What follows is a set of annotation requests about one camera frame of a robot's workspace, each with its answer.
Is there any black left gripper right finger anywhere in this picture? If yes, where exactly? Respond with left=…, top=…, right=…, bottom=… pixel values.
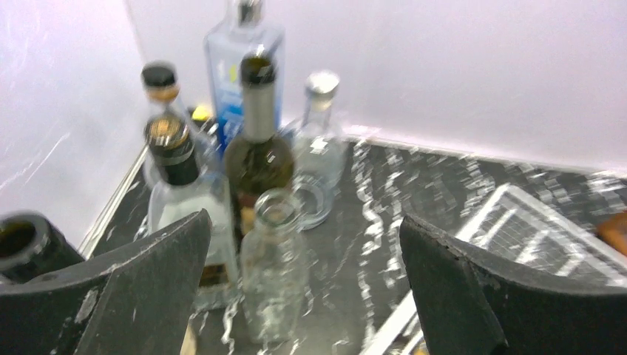
left=399, top=215, right=626, bottom=354

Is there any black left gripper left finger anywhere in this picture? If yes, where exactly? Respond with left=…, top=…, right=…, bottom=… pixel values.
left=1, top=210, right=211, bottom=354

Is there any clear bottom glass bottle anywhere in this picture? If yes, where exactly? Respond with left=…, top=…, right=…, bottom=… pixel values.
left=144, top=113, right=239, bottom=311

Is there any dark black-capped wine bottle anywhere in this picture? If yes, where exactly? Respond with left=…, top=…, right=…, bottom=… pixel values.
left=1, top=212, right=85, bottom=283

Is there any clear neck bottle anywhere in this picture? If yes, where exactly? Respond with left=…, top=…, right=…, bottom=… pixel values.
left=240, top=189, right=310, bottom=343

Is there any green wine bottle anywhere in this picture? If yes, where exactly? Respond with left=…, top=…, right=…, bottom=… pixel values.
left=223, top=54, right=295, bottom=248

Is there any clear round glass bottle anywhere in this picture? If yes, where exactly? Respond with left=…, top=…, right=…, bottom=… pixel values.
left=281, top=70, right=348, bottom=230

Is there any clear labelled wine bottle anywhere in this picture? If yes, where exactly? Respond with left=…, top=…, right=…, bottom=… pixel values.
left=140, top=61, right=220, bottom=192

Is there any blue square glass bottle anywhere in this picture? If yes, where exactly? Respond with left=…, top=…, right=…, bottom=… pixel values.
left=203, top=0, right=285, bottom=153

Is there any dark gold-capped wine bottle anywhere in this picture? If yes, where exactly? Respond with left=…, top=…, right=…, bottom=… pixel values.
left=596, top=211, right=626, bottom=256

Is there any white wire wine rack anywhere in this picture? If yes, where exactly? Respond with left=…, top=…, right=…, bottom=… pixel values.
left=365, top=184, right=626, bottom=354

